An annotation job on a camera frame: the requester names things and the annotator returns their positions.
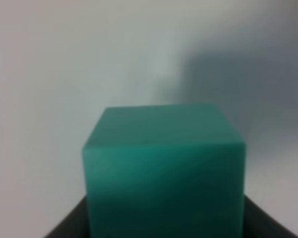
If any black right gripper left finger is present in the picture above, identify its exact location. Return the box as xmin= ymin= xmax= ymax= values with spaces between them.
xmin=45 ymin=197 xmax=90 ymax=238

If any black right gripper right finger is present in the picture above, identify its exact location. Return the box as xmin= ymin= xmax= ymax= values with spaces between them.
xmin=242 ymin=195 xmax=298 ymax=238

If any teal block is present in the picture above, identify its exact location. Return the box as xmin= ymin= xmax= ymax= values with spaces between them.
xmin=82 ymin=105 xmax=246 ymax=238

